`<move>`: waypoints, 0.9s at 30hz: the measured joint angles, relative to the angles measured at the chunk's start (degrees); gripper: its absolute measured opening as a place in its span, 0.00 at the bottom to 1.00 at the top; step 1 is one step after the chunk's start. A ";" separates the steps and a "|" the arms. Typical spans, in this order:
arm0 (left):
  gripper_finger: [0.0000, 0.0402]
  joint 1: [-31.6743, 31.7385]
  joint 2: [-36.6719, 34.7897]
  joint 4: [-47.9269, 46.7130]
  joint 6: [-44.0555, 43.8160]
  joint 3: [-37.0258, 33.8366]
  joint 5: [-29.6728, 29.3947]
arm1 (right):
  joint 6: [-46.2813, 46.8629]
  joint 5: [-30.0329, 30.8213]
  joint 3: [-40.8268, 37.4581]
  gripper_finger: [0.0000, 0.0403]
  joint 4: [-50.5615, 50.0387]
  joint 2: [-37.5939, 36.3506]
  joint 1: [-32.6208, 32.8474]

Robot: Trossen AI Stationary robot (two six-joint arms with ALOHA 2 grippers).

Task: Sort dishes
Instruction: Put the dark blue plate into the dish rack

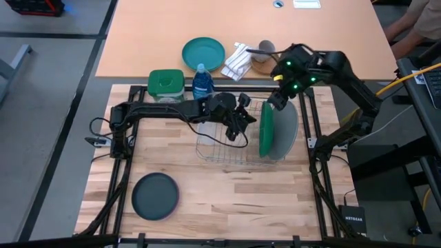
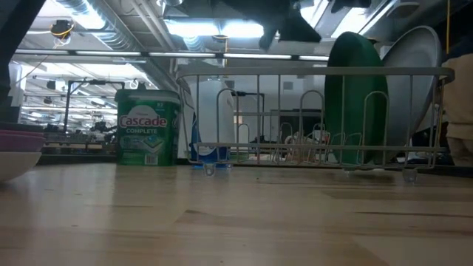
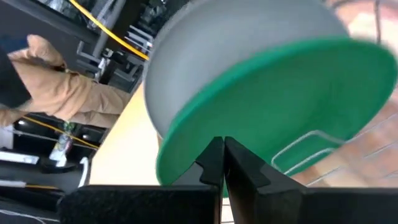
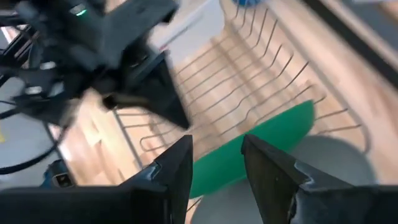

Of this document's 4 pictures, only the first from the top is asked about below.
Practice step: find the clear plastic cutlery holder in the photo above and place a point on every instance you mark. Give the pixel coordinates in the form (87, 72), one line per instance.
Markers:
(206, 134)

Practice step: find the black side desk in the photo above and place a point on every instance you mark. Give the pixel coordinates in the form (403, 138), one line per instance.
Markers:
(411, 103)

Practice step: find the white desk outlet plate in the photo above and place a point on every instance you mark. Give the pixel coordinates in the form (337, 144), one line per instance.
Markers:
(306, 4)

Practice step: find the dark grey plate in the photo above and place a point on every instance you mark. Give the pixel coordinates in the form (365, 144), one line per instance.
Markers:
(155, 196)

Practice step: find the green plate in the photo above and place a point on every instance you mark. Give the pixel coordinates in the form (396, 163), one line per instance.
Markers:
(266, 131)

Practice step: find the black metal table frame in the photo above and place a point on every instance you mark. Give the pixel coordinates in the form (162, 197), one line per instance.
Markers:
(119, 193)

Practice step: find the person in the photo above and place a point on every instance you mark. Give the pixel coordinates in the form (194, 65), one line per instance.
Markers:
(427, 20)

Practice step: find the white paper label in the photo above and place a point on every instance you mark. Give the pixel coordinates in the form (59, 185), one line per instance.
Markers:
(419, 77)

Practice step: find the teal plate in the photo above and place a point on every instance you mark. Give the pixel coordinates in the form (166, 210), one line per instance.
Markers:
(203, 53)

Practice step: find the light grey plate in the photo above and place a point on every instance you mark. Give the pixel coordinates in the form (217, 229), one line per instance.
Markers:
(286, 131)

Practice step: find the green Cascade detergent tub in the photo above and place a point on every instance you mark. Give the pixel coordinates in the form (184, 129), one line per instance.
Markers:
(165, 82)

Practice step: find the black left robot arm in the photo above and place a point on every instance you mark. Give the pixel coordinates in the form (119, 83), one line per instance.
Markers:
(155, 109)

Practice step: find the red and black toolbox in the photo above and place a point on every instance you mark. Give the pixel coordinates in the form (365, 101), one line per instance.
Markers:
(34, 7)

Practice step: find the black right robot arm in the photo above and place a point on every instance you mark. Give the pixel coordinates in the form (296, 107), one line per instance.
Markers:
(358, 89)

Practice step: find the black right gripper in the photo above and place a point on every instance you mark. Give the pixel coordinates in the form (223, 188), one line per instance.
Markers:
(291, 84)

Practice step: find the black Netgear network switch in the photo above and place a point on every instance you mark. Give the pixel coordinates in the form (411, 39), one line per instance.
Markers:
(353, 219)

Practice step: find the brown wooden saucer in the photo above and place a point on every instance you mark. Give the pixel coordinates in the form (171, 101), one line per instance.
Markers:
(262, 67)

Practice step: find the grey cup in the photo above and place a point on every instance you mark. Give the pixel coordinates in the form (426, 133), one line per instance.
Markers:
(265, 45)

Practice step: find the black keyboard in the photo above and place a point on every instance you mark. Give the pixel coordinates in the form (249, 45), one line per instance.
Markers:
(435, 86)

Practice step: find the blue dish soap bottle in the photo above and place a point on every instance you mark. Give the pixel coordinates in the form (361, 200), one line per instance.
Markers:
(202, 84)

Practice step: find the white striped cloth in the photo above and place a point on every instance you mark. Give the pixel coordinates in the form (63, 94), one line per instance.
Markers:
(237, 62)

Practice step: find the grey table leg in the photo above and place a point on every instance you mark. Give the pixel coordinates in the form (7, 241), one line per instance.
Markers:
(13, 62)

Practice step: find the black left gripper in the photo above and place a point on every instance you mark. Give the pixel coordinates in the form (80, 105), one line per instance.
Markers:
(234, 115)

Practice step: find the orange wooden desk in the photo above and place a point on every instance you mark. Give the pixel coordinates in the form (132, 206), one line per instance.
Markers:
(155, 34)

